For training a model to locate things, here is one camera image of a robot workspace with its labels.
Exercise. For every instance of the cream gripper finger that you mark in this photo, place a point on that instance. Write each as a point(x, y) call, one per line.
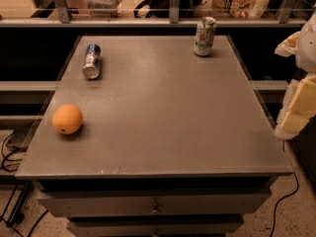
point(298, 107)
point(288, 47)

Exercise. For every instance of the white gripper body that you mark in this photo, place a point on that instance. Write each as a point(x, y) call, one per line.
point(307, 48)

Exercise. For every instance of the green white 7up can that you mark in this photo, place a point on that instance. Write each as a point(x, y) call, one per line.
point(205, 33)

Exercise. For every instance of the blue silver energy drink can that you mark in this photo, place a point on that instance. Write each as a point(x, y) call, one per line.
point(92, 62)

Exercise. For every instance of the dark bag on shelf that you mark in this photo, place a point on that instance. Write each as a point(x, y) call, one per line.
point(162, 8)

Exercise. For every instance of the upper drawer with knob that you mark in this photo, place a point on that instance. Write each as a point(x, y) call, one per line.
point(86, 204)

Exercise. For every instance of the drawer with knob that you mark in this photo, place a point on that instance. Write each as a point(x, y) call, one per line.
point(81, 230)
point(86, 204)

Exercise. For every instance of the grey drawer cabinet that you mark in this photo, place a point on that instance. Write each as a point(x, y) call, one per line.
point(159, 120)

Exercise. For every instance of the lower drawer with knob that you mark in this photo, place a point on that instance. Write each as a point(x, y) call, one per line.
point(81, 230)

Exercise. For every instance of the clear plastic container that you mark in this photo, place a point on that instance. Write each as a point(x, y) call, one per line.
point(103, 8)

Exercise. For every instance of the orange fruit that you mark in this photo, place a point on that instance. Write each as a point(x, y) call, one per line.
point(67, 119)

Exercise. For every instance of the metal shelf rail frame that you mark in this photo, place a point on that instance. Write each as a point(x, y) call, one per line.
point(74, 13)

